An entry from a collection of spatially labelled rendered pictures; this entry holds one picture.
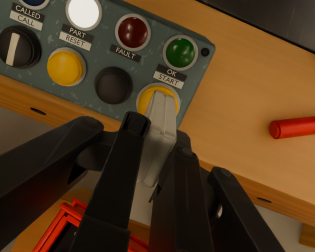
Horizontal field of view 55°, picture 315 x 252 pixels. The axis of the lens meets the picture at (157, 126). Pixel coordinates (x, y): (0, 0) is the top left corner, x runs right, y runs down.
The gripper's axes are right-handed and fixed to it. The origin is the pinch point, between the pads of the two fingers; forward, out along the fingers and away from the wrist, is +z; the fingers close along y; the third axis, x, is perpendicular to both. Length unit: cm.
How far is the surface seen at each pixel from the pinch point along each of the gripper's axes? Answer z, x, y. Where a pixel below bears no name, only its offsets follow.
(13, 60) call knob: 4.0, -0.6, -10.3
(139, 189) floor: 79, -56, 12
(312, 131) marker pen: 8.2, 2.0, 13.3
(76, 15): 4.8, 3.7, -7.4
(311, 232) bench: 78, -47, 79
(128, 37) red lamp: 4.8, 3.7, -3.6
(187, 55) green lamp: 4.8, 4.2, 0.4
